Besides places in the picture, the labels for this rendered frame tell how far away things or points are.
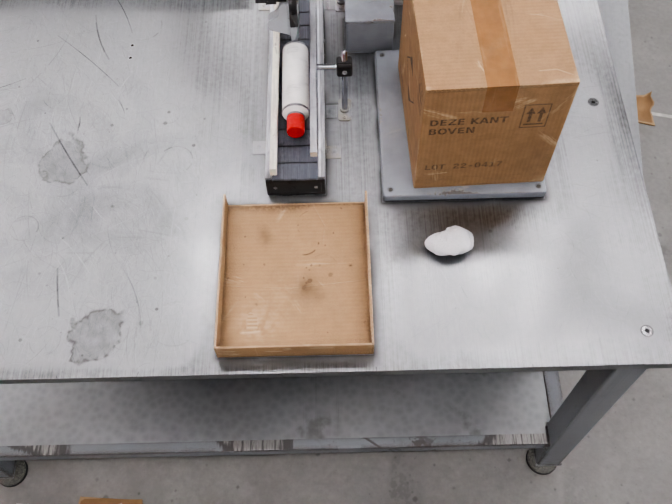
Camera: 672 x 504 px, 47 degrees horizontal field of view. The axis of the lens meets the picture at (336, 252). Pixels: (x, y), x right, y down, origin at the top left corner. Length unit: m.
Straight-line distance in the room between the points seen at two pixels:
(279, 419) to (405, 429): 0.30
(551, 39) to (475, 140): 0.20
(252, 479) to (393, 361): 0.89
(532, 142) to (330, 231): 0.38
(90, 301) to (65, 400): 0.66
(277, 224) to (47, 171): 0.46
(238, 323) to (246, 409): 0.62
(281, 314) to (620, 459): 1.17
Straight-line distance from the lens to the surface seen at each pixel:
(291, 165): 1.44
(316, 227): 1.41
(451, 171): 1.41
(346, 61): 1.47
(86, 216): 1.51
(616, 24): 1.82
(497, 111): 1.30
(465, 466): 2.13
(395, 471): 2.10
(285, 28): 1.55
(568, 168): 1.54
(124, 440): 1.97
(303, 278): 1.36
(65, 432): 2.01
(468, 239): 1.38
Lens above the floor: 2.04
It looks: 60 degrees down
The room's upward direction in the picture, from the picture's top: 2 degrees counter-clockwise
